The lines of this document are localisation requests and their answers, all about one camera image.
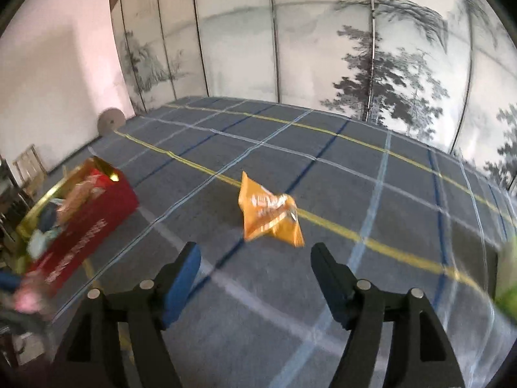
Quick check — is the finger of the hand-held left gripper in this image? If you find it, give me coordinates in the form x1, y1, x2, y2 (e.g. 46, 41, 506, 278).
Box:
0, 272, 23, 292

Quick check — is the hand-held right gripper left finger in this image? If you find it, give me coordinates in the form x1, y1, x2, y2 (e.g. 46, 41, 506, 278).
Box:
48, 242, 202, 388

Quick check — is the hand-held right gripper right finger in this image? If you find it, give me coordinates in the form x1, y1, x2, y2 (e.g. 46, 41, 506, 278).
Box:
310, 242, 465, 388

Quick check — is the pink snack packet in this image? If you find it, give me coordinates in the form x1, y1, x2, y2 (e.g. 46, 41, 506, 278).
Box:
13, 285, 47, 314

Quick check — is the orange snack packet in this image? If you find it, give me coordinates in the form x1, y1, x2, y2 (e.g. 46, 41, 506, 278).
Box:
238, 171, 305, 248

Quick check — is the red tin box gold inside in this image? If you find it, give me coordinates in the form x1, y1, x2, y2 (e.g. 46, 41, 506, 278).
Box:
16, 157, 139, 296

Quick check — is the blue and white packet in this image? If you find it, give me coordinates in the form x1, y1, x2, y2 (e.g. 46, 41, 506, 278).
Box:
27, 206, 67, 257

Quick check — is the light wooden chair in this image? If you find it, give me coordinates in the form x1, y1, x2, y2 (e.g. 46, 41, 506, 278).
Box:
12, 144, 49, 195

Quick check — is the plaid grey blue tablecloth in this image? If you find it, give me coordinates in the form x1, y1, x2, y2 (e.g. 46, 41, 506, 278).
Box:
40, 96, 517, 388

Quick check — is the round stone wheel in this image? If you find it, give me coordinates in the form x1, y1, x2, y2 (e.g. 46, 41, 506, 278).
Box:
98, 108, 127, 136

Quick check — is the green packet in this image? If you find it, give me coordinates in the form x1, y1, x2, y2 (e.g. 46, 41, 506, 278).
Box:
493, 236, 517, 312

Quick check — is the painted folding screen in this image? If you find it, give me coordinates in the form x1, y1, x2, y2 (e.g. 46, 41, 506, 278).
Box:
110, 0, 517, 190

